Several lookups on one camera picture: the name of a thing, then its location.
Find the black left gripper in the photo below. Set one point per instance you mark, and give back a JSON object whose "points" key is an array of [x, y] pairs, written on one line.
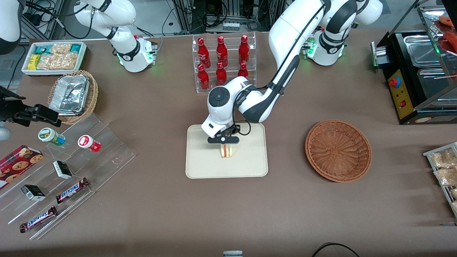
{"points": [[234, 130]]}

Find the white snack bin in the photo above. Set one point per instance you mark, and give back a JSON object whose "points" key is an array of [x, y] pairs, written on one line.
{"points": [[28, 72]]}

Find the white power strip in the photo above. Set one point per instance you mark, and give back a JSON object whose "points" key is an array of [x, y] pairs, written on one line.
{"points": [[230, 25]]}

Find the teal snack packet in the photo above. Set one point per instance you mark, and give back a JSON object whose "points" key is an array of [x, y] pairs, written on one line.
{"points": [[43, 49], [75, 48]]}

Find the clear acrylic step shelf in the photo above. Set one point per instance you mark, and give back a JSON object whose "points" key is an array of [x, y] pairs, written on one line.
{"points": [[107, 157]]}

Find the red cookie box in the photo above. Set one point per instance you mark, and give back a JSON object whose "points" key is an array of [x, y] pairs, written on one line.
{"points": [[18, 166]]}

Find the aluminium equipment rack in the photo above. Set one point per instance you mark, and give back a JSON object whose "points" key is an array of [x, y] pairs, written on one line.
{"points": [[189, 14]]}

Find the black food warmer machine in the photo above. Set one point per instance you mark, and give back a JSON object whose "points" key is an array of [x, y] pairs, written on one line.
{"points": [[401, 103]]}

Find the clear acrylic bottle rack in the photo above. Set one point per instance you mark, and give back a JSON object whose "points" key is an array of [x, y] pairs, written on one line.
{"points": [[200, 89]]}

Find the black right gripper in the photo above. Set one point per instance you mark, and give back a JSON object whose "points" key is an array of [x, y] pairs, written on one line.
{"points": [[10, 110]]}

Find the red food in warmer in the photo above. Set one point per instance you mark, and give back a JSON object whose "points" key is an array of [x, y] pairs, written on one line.
{"points": [[450, 37]]}

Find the clear nut snack bag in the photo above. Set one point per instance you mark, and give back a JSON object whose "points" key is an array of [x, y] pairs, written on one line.
{"points": [[444, 158], [454, 193], [446, 176]]}

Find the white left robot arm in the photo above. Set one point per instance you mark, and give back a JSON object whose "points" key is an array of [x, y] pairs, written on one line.
{"points": [[285, 35]]}

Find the round brown wicker basket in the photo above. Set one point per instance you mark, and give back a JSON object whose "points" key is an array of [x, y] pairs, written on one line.
{"points": [[337, 151]]}

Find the green lid cup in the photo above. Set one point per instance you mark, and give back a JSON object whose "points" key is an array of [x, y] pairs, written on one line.
{"points": [[50, 136]]}

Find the aluminium foil tray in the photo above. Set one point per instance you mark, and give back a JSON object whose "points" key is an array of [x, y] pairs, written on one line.
{"points": [[69, 94]]}

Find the cream rectangular serving tray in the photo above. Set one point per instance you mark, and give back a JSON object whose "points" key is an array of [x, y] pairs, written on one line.
{"points": [[207, 164]]}

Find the small black box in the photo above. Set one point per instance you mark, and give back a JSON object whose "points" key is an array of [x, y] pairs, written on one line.
{"points": [[62, 169], [33, 192]]}

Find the clear rice cracker bag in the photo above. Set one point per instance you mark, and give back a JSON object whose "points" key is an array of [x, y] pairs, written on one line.
{"points": [[57, 61], [60, 48]]}

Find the light wicker basket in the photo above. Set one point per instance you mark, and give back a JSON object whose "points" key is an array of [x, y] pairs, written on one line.
{"points": [[93, 96]]}

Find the red lid cup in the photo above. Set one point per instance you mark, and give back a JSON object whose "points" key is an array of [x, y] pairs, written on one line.
{"points": [[88, 143]]}

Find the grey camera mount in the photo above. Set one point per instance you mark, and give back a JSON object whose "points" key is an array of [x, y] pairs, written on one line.
{"points": [[232, 253]]}

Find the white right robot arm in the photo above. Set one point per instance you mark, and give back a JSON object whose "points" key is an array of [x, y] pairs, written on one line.
{"points": [[125, 50]]}

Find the red cola bottle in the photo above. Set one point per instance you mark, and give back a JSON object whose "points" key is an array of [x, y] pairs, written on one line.
{"points": [[243, 70], [203, 78], [221, 51], [221, 75], [203, 53], [244, 50]]}

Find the yellow snack packet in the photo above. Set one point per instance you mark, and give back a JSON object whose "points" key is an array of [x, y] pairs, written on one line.
{"points": [[34, 61]]}

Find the snickers bar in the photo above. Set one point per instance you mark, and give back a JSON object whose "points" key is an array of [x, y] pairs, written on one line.
{"points": [[71, 190], [38, 218]]}

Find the triangular sandwich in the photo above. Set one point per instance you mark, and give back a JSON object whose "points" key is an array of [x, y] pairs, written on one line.
{"points": [[227, 151]]}

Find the red emergency button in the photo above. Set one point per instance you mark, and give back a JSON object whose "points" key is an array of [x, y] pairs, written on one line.
{"points": [[394, 82]]}

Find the steel warmer pan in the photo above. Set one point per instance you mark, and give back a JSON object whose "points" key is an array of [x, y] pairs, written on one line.
{"points": [[421, 50], [433, 84]]}

